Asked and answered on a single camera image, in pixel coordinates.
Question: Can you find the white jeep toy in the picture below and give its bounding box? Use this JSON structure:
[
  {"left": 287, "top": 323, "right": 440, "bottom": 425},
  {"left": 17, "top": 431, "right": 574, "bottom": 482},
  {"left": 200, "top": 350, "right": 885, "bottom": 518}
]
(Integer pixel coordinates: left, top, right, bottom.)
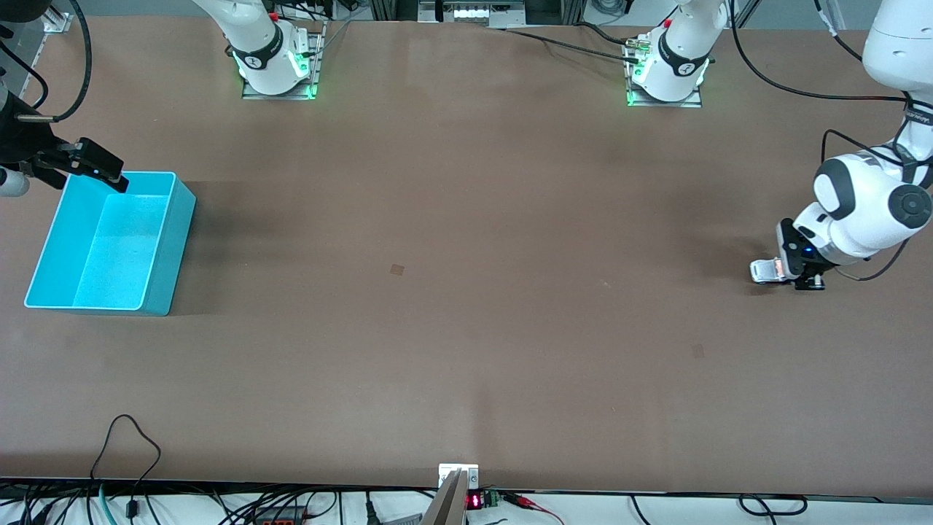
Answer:
[{"left": 750, "top": 258, "right": 789, "bottom": 285}]

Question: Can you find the cyan plastic bin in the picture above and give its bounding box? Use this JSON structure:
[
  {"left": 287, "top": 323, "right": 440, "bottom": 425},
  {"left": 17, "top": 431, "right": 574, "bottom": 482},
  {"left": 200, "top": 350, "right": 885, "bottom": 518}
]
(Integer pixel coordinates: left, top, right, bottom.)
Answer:
[{"left": 24, "top": 171, "right": 197, "bottom": 317}]

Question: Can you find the red clip lead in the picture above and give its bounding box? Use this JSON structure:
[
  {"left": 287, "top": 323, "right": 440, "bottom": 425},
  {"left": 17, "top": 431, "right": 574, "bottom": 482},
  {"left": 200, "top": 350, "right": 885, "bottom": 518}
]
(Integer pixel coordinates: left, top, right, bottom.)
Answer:
[{"left": 502, "top": 493, "right": 566, "bottom": 525}]

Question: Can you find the metal control box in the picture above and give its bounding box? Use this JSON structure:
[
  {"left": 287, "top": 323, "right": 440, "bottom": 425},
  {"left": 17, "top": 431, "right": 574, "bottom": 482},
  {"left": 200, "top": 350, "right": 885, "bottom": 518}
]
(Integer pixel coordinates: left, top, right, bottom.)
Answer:
[{"left": 418, "top": 0, "right": 527, "bottom": 28}]

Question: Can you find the grey aluminium bar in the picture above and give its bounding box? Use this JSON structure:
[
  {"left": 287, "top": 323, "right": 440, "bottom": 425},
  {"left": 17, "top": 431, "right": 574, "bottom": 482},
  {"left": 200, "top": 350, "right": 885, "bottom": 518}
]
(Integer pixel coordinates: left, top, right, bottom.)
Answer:
[{"left": 421, "top": 470, "right": 469, "bottom": 525}]

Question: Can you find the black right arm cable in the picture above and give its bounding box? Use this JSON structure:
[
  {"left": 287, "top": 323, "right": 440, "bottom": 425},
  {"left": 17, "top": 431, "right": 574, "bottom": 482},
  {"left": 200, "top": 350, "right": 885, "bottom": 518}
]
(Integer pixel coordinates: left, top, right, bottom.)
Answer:
[{"left": 16, "top": 0, "right": 94, "bottom": 123}]

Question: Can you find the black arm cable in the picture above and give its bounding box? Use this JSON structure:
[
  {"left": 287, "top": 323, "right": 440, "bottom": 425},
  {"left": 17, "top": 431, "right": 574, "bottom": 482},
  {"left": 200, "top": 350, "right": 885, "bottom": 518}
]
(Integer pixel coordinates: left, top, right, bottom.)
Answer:
[
  {"left": 16, "top": 0, "right": 94, "bottom": 123},
  {"left": 729, "top": 15, "right": 922, "bottom": 103}
]

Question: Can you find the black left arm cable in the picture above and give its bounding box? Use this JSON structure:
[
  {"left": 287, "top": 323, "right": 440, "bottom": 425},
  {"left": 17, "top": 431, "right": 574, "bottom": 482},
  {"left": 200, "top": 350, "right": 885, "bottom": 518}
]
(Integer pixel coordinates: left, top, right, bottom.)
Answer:
[{"left": 729, "top": 15, "right": 922, "bottom": 103}]

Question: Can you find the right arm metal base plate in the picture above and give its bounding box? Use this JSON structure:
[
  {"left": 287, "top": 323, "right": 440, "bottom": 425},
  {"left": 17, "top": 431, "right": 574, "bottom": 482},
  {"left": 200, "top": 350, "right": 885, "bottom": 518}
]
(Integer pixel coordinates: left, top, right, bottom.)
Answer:
[{"left": 241, "top": 22, "right": 326, "bottom": 101}]

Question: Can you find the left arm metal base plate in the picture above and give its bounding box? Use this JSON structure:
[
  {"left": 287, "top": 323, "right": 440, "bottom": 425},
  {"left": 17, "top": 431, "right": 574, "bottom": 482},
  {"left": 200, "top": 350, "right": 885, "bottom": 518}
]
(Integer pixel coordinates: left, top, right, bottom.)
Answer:
[{"left": 625, "top": 35, "right": 703, "bottom": 109}]

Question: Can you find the black coiled cable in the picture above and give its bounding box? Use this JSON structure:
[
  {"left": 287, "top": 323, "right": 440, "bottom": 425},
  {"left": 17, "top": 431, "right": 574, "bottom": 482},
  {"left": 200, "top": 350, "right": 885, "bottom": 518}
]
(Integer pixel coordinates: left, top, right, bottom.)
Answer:
[{"left": 738, "top": 494, "right": 809, "bottom": 518}]

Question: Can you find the short black table cable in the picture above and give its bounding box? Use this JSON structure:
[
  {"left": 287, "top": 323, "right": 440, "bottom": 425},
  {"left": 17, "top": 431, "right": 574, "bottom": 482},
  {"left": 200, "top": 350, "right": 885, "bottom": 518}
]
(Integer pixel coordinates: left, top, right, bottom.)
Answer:
[{"left": 574, "top": 22, "right": 632, "bottom": 46}]

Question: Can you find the long black table cable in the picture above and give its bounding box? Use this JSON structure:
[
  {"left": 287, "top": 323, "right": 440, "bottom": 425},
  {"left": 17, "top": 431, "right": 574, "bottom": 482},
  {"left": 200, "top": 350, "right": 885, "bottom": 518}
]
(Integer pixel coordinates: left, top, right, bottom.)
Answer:
[{"left": 503, "top": 28, "right": 642, "bottom": 65}]

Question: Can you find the black looped cable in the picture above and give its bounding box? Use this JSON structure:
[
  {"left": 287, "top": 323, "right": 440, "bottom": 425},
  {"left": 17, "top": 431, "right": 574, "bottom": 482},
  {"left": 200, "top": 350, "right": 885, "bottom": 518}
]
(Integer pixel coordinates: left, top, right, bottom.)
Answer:
[{"left": 89, "top": 414, "right": 163, "bottom": 520}]

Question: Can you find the white mount plate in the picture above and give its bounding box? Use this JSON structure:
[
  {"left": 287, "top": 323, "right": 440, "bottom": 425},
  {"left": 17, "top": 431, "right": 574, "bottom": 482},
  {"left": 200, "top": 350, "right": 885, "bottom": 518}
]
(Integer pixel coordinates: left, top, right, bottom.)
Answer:
[{"left": 438, "top": 464, "right": 480, "bottom": 489}]

